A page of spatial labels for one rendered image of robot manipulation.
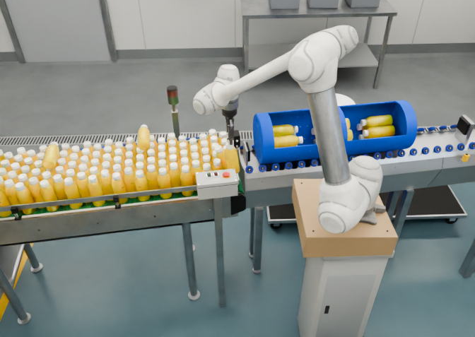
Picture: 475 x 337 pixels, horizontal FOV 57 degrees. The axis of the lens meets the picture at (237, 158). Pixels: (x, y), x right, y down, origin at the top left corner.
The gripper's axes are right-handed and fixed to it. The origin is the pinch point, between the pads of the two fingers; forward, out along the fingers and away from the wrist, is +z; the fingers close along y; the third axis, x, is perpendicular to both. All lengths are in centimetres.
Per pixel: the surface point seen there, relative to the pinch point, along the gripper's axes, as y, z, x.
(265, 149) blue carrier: 3.0, 9.8, -19.1
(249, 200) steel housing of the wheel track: 7, 50, -12
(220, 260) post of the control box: -14, 75, 9
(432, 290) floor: -25, 122, -131
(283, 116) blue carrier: 29.3, 7.5, -35.4
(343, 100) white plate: 57, 18, -83
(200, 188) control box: -17.1, 14.1, 17.4
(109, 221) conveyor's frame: -6, 40, 67
